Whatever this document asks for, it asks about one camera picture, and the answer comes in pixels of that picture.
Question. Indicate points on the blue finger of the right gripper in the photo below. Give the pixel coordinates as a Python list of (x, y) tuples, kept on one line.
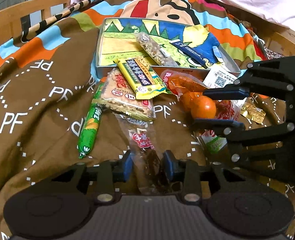
[(212, 124), (229, 92)]

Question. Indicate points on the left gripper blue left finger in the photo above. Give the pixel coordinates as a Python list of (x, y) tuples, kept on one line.
[(122, 169)]

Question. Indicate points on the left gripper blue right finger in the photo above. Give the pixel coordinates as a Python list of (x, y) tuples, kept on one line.
[(171, 166)]

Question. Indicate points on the white barcode snack pouch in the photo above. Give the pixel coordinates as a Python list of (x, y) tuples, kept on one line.
[(218, 77)]

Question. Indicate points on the orange mandarin fruit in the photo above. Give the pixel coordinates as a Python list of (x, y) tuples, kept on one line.
[(203, 107)]

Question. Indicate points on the gold foil snack packet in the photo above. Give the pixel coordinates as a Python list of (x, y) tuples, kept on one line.
[(252, 113)]

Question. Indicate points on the dark jerky clear packet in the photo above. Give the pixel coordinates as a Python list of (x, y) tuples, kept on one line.
[(147, 158)]

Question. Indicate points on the red orange snack packet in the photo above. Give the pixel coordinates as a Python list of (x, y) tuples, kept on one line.
[(181, 83)]

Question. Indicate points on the blue white stick sachet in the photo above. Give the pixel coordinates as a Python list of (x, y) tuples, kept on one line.
[(191, 53)]

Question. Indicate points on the peanut bar clear packet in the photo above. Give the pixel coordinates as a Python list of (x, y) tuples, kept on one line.
[(154, 50)]

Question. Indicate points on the rice cracker packet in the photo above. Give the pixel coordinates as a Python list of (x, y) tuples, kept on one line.
[(117, 95)]

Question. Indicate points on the white green snack pouch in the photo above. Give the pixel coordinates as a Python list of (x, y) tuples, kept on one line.
[(225, 110)]

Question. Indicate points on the green sausage stick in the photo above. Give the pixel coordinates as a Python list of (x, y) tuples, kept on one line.
[(90, 129)]

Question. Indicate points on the wooden headboard right side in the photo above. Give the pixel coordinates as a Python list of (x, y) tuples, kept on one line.
[(282, 42)]

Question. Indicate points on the yellow candy bar packet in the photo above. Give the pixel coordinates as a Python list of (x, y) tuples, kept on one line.
[(144, 81)]

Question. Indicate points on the colourful dinosaur tray box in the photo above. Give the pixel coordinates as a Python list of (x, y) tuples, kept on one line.
[(117, 40)]

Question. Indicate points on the wooden bed rail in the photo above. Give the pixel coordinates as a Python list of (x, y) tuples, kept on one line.
[(10, 18)]

